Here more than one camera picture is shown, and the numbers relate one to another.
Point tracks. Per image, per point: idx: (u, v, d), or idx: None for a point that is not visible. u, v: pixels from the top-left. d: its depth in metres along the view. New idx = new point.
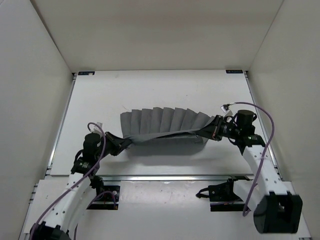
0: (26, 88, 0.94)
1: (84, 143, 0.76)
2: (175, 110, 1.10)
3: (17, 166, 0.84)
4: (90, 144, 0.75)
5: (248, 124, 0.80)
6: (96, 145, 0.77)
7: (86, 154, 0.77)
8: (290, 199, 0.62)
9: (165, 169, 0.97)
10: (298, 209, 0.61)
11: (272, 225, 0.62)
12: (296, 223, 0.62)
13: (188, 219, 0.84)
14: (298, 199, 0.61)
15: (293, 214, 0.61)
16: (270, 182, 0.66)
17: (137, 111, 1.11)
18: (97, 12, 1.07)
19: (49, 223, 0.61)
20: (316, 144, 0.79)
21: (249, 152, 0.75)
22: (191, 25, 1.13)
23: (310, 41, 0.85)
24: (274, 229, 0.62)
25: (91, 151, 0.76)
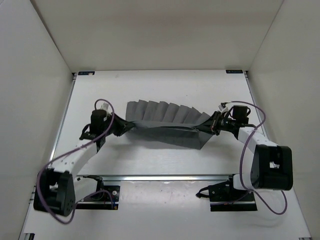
0: (26, 88, 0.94)
1: (92, 115, 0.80)
2: (180, 108, 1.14)
3: (17, 166, 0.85)
4: (98, 116, 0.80)
5: (242, 116, 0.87)
6: (103, 117, 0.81)
7: (94, 125, 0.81)
8: (281, 152, 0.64)
9: (165, 169, 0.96)
10: (288, 157, 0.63)
11: (267, 175, 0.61)
12: (289, 174, 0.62)
13: (188, 219, 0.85)
14: (287, 148, 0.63)
15: (284, 162, 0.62)
16: (261, 140, 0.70)
17: (144, 101, 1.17)
18: (97, 12, 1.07)
19: (58, 169, 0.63)
20: (316, 144, 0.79)
21: (243, 131, 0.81)
22: (191, 25, 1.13)
23: (310, 41, 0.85)
24: (271, 182, 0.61)
25: (98, 123, 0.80)
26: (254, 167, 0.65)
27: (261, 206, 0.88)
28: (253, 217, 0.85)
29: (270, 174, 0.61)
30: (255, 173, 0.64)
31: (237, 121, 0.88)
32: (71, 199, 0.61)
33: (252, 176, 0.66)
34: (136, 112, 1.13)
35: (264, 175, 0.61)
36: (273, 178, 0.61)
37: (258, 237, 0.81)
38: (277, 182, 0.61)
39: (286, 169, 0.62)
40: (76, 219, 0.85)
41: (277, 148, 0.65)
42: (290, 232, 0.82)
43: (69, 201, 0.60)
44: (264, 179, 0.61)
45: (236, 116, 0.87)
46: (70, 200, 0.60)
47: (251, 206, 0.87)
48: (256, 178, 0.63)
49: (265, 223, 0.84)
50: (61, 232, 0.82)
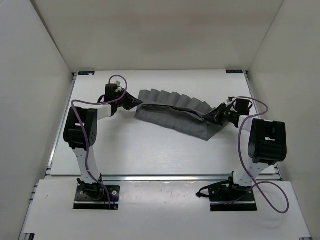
0: (26, 88, 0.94)
1: (107, 87, 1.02)
2: (191, 100, 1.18)
3: (17, 166, 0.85)
4: (111, 88, 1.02)
5: (243, 107, 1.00)
6: (115, 90, 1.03)
7: (107, 95, 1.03)
8: (276, 126, 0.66)
9: (165, 169, 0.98)
10: (282, 130, 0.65)
11: (263, 147, 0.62)
12: (284, 144, 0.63)
13: (188, 219, 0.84)
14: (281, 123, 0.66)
15: (279, 133, 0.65)
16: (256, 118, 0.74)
17: (156, 91, 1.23)
18: (97, 12, 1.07)
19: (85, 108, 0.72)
20: (316, 144, 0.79)
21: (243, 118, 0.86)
22: (191, 25, 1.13)
23: (310, 41, 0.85)
24: (266, 152, 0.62)
25: (110, 93, 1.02)
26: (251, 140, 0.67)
27: (261, 206, 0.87)
28: (253, 217, 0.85)
29: (266, 141, 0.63)
30: (252, 145, 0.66)
31: (239, 112, 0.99)
32: (94, 133, 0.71)
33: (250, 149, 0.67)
34: (148, 99, 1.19)
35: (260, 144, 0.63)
36: (269, 146, 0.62)
37: (258, 237, 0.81)
38: (272, 151, 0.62)
39: (280, 139, 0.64)
40: (76, 219, 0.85)
41: (273, 123, 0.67)
42: (290, 232, 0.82)
43: (93, 133, 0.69)
44: (259, 148, 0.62)
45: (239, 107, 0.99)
46: (94, 132, 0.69)
47: (251, 206, 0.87)
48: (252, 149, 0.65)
49: (265, 223, 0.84)
50: (61, 232, 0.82)
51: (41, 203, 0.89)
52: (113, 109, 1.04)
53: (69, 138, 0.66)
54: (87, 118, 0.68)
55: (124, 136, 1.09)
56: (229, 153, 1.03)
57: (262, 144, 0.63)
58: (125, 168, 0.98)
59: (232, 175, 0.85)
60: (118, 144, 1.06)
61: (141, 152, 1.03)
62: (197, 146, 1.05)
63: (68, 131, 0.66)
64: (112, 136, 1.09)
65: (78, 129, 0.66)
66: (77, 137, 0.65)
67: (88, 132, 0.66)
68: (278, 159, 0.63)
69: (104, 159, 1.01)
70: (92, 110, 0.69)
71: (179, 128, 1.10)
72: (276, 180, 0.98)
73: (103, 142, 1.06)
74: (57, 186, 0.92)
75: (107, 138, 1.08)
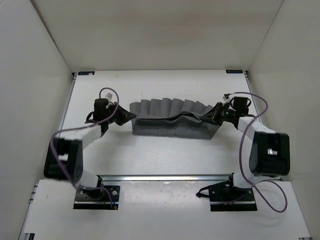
0: (26, 88, 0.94)
1: (95, 104, 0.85)
2: (184, 102, 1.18)
3: (17, 166, 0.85)
4: (100, 105, 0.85)
5: (242, 106, 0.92)
6: (105, 105, 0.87)
7: (97, 113, 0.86)
8: (279, 138, 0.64)
9: (165, 169, 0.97)
10: (287, 144, 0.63)
11: (265, 162, 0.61)
12: (287, 159, 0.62)
13: (189, 219, 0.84)
14: (285, 135, 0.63)
15: (283, 148, 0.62)
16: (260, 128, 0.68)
17: (146, 100, 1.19)
18: (97, 12, 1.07)
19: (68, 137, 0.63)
20: (316, 144, 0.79)
21: (244, 121, 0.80)
22: (191, 25, 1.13)
23: (310, 41, 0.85)
24: (269, 167, 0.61)
25: (101, 111, 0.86)
26: (253, 153, 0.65)
27: (261, 206, 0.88)
28: (253, 217, 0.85)
29: (269, 158, 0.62)
30: (254, 159, 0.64)
31: (238, 111, 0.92)
32: (79, 167, 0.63)
33: (251, 162, 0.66)
34: (142, 112, 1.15)
35: (262, 160, 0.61)
36: (271, 163, 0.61)
37: (258, 237, 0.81)
38: (275, 167, 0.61)
39: (284, 153, 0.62)
40: (76, 220, 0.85)
41: (275, 135, 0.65)
42: (290, 232, 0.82)
43: (78, 167, 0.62)
44: (262, 164, 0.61)
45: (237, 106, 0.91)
46: (80, 165, 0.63)
47: (251, 205, 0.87)
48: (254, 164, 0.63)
49: (265, 223, 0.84)
50: (62, 232, 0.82)
51: (41, 203, 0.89)
52: (103, 128, 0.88)
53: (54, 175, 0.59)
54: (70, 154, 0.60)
55: (120, 141, 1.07)
56: (229, 153, 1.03)
57: (265, 160, 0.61)
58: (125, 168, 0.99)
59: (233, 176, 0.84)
60: (114, 155, 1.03)
61: (139, 154, 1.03)
62: (197, 147, 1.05)
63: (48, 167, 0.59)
64: (105, 149, 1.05)
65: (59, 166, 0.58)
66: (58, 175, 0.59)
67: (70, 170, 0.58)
68: (281, 174, 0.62)
69: (102, 166, 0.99)
70: (75, 143, 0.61)
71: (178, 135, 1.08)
72: (276, 180, 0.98)
73: (98, 158, 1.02)
74: (57, 187, 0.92)
75: (101, 152, 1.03)
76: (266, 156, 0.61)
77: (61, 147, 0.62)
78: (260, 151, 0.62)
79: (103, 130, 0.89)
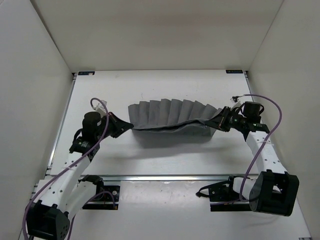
0: (26, 88, 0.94)
1: (84, 122, 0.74)
2: (183, 103, 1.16)
3: (17, 167, 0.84)
4: (89, 123, 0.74)
5: (255, 114, 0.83)
6: (95, 123, 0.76)
7: (86, 132, 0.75)
8: (286, 181, 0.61)
9: (165, 169, 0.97)
10: (294, 189, 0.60)
11: (267, 203, 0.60)
12: (290, 205, 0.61)
13: (188, 219, 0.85)
14: (295, 179, 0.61)
15: (288, 193, 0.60)
16: (269, 162, 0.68)
17: (145, 102, 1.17)
18: (97, 12, 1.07)
19: (45, 202, 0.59)
20: (316, 144, 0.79)
21: (253, 139, 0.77)
22: (191, 25, 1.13)
23: (310, 41, 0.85)
24: (270, 208, 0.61)
25: (91, 130, 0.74)
26: (255, 187, 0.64)
27: None
28: (253, 217, 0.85)
29: (271, 202, 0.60)
30: (255, 195, 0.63)
31: (249, 118, 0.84)
32: (65, 226, 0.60)
33: (252, 192, 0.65)
34: (141, 114, 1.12)
35: (264, 201, 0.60)
36: (272, 205, 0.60)
37: (258, 237, 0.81)
38: (276, 210, 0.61)
39: (289, 198, 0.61)
40: (76, 220, 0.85)
41: (284, 175, 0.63)
42: (290, 233, 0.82)
43: (63, 227, 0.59)
44: (262, 205, 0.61)
45: (248, 113, 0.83)
46: (65, 225, 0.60)
47: None
48: (254, 200, 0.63)
49: (265, 223, 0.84)
50: None
51: None
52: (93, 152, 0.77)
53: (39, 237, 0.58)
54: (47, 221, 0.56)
55: (120, 142, 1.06)
56: (229, 153, 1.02)
57: (267, 202, 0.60)
58: (125, 169, 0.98)
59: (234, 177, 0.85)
60: (113, 157, 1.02)
61: (139, 153, 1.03)
62: (197, 147, 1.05)
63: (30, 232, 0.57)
64: (103, 151, 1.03)
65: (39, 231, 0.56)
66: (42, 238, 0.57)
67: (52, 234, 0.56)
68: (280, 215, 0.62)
69: (102, 167, 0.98)
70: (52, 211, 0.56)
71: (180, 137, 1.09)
72: None
73: (97, 160, 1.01)
74: None
75: (100, 155, 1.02)
76: (269, 198, 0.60)
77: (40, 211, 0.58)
78: (264, 193, 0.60)
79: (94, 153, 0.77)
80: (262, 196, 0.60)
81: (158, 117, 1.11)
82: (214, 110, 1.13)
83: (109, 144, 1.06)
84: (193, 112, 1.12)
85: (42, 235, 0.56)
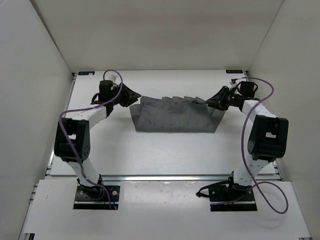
0: (26, 88, 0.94)
1: (101, 86, 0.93)
2: (185, 98, 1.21)
3: (17, 166, 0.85)
4: (105, 86, 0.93)
5: (249, 91, 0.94)
6: (110, 87, 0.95)
7: (102, 95, 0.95)
8: (278, 123, 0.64)
9: (165, 169, 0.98)
10: (285, 128, 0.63)
11: (262, 144, 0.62)
12: (284, 143, 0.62)
13: (188, 219, 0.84)
14: (284, 121, 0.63)
15: (281, 132, 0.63)
16: (262, 112, 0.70)
17: (147, 99, 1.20)
18: (97, 13, 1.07)
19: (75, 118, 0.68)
20: (316, 143, 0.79)
21: (248, 105, 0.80)
22: (191, 25, 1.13)
23: (310, 41, 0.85)
24: (267, 149, 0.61)
25: (106, 92, 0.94)
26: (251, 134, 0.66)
27: (261, 207, 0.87)
28: (253, 217, 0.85)
29: (266, 141, 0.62)
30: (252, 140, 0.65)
31: (244, 95, 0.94)
32: (86, 146, 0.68)
33: (249, 143, 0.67)
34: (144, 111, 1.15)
35: (260, 143, 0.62)
36: (267, 143, 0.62)
37: (258, 237, 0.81)
38: (271, 149, 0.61)
39: (281, 137, 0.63)
40: (76, 219, 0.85)
41: (276, 119, 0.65)
42: (290, 232, 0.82)
43: (85, 146, 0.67)
44: (259, 145, 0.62)
45: (244, 90, 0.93)
46: (86, 146, 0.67)
47: (251, 206, 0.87)
48: (252, 145, 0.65)
49: (265, 223, 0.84)
50: (62, 232, 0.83)
51: (41, 204, 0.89)
52: (108, 109, 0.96)
53: (62, 155, 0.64)
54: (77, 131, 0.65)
55: (121, 142, 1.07)
56: (229, 153, 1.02)
57: (262, 142, 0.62)
58: (125, 169, 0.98)
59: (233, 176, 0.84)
60: (114, 155, 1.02)
61: (140, 153, 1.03)
62: (197, 146, 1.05)
63: (58, 145, 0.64)
64: (105, 149, 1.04)
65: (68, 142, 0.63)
66: (68, 151, 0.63)
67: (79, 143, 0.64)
68: (276, 157, 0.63)
69: (102, 165, 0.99)
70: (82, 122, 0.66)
71: (184, 128, 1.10)
72: (276, 180, 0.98)
73: (98, 157, 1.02)
74: (57, 187, 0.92)
75: (101, 152, 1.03)
76: (263, 138, 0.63)
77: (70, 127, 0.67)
78: (258, 133, 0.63)
79: (109, 109, 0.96)
80: (258, 136, 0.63)
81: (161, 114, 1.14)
82: None
83: (109, 143, 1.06)
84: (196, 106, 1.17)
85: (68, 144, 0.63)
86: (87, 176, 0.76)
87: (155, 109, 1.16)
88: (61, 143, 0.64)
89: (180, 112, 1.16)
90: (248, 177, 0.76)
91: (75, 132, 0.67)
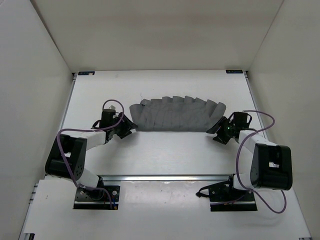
0: (26, 88, 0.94)
1: (103, 112, 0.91)
2: (185, 98, 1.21)
3: (16, 167, 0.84)
4: (108, 113, 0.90)
5: (243, 122, 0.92)
6: (112, 115, 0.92)
7: (103, 122, 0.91)
8: (280, 151, 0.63)
9: (165, 169, 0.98)
10: (288, 158, 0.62)
11: (267, 177, 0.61)
12: (289, 172, 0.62)
13: (188, 219, 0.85)
14: (287, 150, 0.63)
15: (284, 163, 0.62)
16: (261, 140, 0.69)
17: (147, 100, 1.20)
18: (96, 13, 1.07)
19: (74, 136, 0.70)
20: (316, 144, 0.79)
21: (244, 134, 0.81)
22: (191, 25, 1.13)
23: (310, 42, 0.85)
24: (271, 181, 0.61)
25: (107, 120, 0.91)
26: (254, 165, 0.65)
27: (261, 206, 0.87)
28: (252, 217, 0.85)
29: (271, 173, 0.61)
30: (255, 171, 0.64)
31: (238, 126, 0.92)
32: (80, 165, 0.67)
33: (252, 174, 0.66)
34: (144, 111, 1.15)
35: (264, 174, 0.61)
36: (270, 174, 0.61)
37: (258, 237, 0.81)
38: (276, 181, 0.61)
39: (285, 167, 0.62)
40: (76, 219, 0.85)
41: (277, 147, 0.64)
42: (290, 232, 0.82)
43: (79, 165, 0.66)
44: (263, 178, 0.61)
45: (236, 122, 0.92)
46: (80, 165, 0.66)
47: (251, 206, 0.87)
48: (255, 176, 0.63)
49: (264, 223, 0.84)
50: (62, 232, 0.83)
51: (41, 204, 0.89)
52: (107, 136, 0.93)
53: (53, 172, 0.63)
54: (73, 149, 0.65)
55: (121, 142, 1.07)
56: (229, 153, 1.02)
57: (267, 173, 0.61)
58: (124, 169, 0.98)
59: (234, 177, 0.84)
60: (114, 155, 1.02)
61: (140, 153, 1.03)
62: (197, 146, 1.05)
63: (50, 163, 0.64)
64: (105, 150, 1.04)
65: (60, 162, 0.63)
66: (59, 172, 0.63)
67: (73, 162, 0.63)
68: (282, 188, 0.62)
69: (103, 164, 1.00)
70: (79, 139, 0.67)
71: (185, 126, 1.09)
72: None
73: (99, 157, 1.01)
74: (56, 187, 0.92)
75: (101, 151, 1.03)
76: (266, 169, 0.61)
77: (65, 145, 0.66)
78: (261, 164, 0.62)
79: (108, 137, 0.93)
80: (261, 166, 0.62)
81: (161, 115, 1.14)
82: (215, 103, 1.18)
83: (109, 143, 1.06)
84: (197, 105, 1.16)
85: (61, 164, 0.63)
86: (84, 185, 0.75)
87: (155, 109, 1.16)
88: (54, 159, 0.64)
89: (179, 111, 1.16)
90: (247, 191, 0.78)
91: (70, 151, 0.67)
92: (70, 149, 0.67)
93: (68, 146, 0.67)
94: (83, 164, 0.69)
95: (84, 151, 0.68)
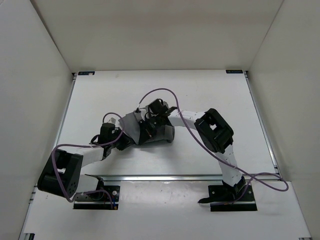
0: (26, 88, 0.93)
1: (102, 127, 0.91)
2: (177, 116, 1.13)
3: (16, 167, 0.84)
4: (106, 128, 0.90)
5: (160, 108, 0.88)
6: (111, 131, 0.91)
7: (102, 136, 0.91)
8: (211, 115, 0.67)
9: (166, 169, 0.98)
10: (218, 115, 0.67)
11: (221, 141, 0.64)
12: (226, 124, 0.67)
13: (188, 219, 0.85)
14: (214, 111, 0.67)
15: (219, 120, 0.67)
16: (193, 116, 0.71)
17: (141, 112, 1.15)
18: (96, 12, 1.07)
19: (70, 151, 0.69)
20: (316, 143, 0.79)
21: (173, 117, 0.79)
22: (191, 24, 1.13)
23: (311, 41, 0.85)
24: (223, 140, 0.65)
25: (105, 134, 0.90)
26: (205, 139, 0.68)
27: (261, 206, 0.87)
28: (252, 217, 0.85)
29: (220, 137, 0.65)
30: (208, 142, 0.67)
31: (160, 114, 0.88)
32: (74, 182, 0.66)
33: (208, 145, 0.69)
34: None
35: (219, 141, 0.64)
36: (218, 135, 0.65)
37: (258, 237, 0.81)
38: (226, 136, 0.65)
39: (221, 122, 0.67)
40: (75, 220, 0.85)
41: (206, 114, 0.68)
42: (290, 233, 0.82)
43: (72, 183, 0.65)
44: (219, 144, 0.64)
45: (156, 111, 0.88)
46: (73, 182, 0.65)
47: (251, 206, 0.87)
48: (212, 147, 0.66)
49: (265, 223, 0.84)
50: (62, 231, 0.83)
51: (41, 204, 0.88)
52: (105, 151, 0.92)
53: (45, 188, 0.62)
54: (68, 166, 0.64)
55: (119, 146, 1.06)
56: None
57: (218, 140, 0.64)
58: (125, 170, 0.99)
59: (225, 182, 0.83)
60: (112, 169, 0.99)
61: (139, 154, 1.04)
62: (196, 146, 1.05)
63: (43, 179, 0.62)
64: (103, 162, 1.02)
65: (55, 179, 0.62)
66: (53, 187, 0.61)
67: (66, 184, 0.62)
68: (230, 137, 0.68)
69: (102, 167, 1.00)
70: (75, 157, 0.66)
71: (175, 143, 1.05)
72: (276, 180, 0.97)
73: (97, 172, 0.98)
74: None
75: (99, 165, 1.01)
76: (214, 133, 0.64)
77: (61, 160, 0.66)
78: (211, 137, 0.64)
79: (105, 154, 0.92)
80: (209, 136, 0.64)
81: None
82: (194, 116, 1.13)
83: None
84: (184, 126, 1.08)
85: (52, 182, 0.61)
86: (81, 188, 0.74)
87: None
88: (47, 176, 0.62)
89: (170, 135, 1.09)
90: (234, 171, 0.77)
91: (64, 167, 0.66)
92: (65, 165, 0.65)
93: (64, 161, 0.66)
94: (76, 181, 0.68)
95: (80, 169, 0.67)
